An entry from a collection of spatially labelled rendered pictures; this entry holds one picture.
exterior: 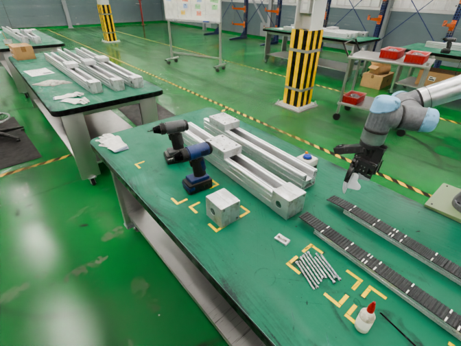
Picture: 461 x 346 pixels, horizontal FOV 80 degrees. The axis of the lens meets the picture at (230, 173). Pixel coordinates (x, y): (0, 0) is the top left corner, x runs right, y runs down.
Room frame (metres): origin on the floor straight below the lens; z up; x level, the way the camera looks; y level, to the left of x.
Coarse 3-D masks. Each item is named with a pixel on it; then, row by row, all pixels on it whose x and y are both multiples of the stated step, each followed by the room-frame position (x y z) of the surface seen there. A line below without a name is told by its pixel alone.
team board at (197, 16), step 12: (168, 0) 7.15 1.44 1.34; (180, 0) 6.99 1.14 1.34; (192, 0) 6.84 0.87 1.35; (204, 0) 6.69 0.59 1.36; (216, 0) 6.55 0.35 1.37; (168, 12) 7.17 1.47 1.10; (180, 12) 7.00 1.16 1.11; (192, 12) 6.85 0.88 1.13; (204, 12) 6.69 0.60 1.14; (216, 12) 6.55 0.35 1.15; (168, 24) 7.23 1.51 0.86
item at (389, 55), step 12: (384, 48) 3.75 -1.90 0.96; (396, 48) 3.82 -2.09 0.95; (348, 60) 3.74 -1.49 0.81; (360, 60) 4.13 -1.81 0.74; (372, 60) 3.57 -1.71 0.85; (384, 60) 3.49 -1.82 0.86; (396, 60) 3.50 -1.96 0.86; (408, 60) 3.38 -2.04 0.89; (420, 60) 3.31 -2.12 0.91; (432, 60) 3.54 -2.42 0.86; (420, 84) 3.23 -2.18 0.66; (348, 96) 3.69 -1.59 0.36; (360, 96) 3.88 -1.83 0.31; (348, 108) 4.12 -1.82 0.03; (360, 108) 3.56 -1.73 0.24
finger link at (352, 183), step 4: (352, 176) 0.83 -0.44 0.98; (356, 176) 0.81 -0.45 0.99; (352, 180) 0.82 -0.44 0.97; (356, 180) 0.81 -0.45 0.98; (344, 184) 0.82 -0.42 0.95; (348, 184) 0.82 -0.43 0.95; (352, 184) 0.81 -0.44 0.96; (356, 184) 0.80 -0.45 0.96; (344, 188) 0.82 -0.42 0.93; (352, 188) 0.80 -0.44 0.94; (356, 188) 0.80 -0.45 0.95; (344, 192) 0.82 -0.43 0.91
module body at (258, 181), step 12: (180, 132) 1.47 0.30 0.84; (192, 132) 1.47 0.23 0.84; (204, 132) 1.42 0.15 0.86; (192, 144) 1.37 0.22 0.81; (216, 156) 1.20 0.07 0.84; (240, 156) 1.16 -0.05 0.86; (228, 168) 1.10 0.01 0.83; (240, 168) 1.05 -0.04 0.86; (252, 168) 1.08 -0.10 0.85; (264, 168) 1.05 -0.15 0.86; (240, 180) 1.03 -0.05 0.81; (252, 180) 0.97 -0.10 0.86; (264, 180) 1.01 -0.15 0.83; (276, 180) 0.96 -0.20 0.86; (252, 192) 0.96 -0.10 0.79; (264, 192) 0.91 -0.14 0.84
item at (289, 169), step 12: (204, 120) 1.61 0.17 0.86; (216, 132) 1.53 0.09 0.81; (228, 132) 1.42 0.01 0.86; (240, 132) 1.45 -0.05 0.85; (240, 144) 1.33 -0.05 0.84; (252, 144) 1.28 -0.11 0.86; (264, 144) 1.29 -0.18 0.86; (252, 156) 1.25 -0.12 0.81; (264, 156) 1.19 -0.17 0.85; (276, 156) 1.22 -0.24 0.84; (288, 156) 1.17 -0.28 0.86; (276, 168) 1.12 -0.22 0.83; (288, 168) 1.06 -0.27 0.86; (300, 168) 1.09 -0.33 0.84; (312, 168) 1.06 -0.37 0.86; (288, 180) 1.05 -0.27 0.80; (300, 180) 1.00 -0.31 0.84; (312, 180) 1.04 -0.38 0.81
